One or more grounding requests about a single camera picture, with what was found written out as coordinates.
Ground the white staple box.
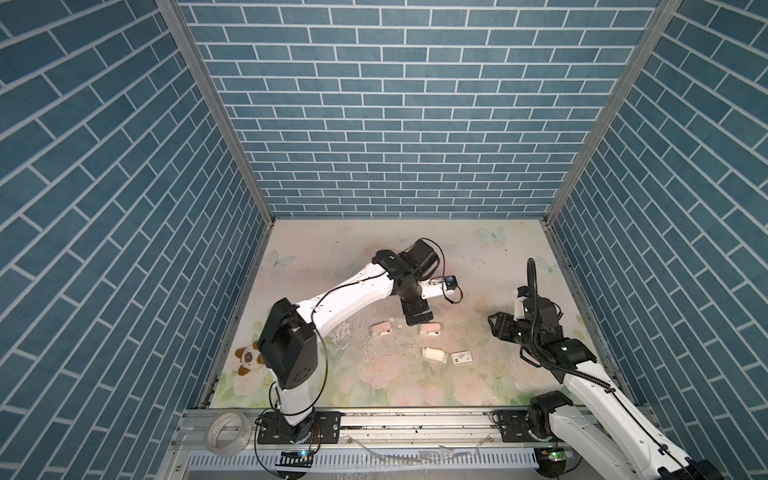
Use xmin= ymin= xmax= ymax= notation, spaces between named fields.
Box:
xmin=450 ymin=350 xmax=473 ymax=365

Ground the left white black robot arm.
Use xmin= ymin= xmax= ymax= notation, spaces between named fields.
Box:
xmin=256 ymin=238 xmax=461 ymax=429

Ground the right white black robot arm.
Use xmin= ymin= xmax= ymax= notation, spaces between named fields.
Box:
xmin=488 ymin=259 xmax=723 ymax=479

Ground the brown white mushroom toy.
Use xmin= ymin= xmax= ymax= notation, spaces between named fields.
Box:
xmin=235 ymin=342 xmax=264 ymax=377

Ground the clear tape roll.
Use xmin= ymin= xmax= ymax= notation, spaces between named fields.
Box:
xmin=204 ymin=410 xmax=253 ymax=457

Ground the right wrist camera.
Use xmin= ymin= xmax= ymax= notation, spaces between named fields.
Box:
xmin=513 ymin=285 xmax=534 ymax=322

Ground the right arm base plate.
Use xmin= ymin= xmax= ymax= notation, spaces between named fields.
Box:
xmin=488 ymin=408 xmax=560 ymax=443

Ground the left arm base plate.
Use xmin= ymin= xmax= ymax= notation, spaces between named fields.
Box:
xmin=255 ymin=410 xmax=342 ymax=446

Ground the aluminium front rail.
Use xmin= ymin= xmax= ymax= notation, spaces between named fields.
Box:
xmin=171 ymin=406 xmax=552 ymax=450

